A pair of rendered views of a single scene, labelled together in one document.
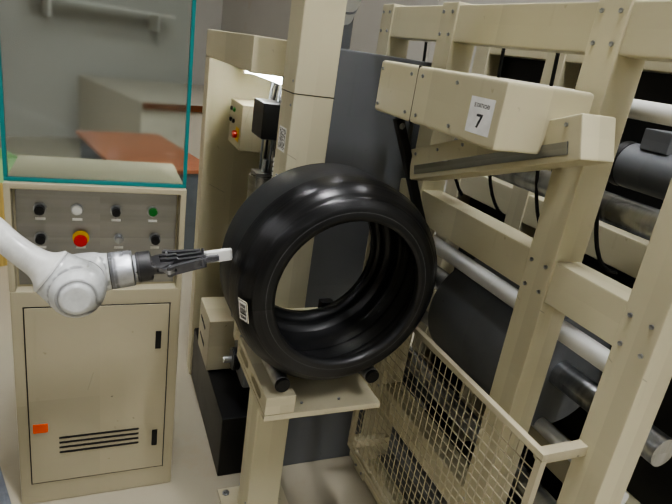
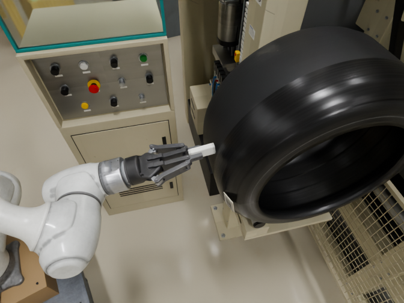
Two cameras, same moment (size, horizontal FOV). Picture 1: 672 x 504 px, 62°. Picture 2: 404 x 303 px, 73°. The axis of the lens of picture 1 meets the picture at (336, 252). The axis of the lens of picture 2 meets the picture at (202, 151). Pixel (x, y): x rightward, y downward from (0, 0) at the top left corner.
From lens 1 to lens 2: 0.91 m
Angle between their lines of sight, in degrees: 32
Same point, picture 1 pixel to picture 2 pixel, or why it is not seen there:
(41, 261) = (23, 231)
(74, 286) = (59, 266)
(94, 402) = not seen: hidden behind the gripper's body
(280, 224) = (269, 140)
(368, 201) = (382, 105)
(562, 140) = not seen: outside the picture
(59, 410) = not seen: hidden behind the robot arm
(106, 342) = (131, 146)
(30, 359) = (87, 160)
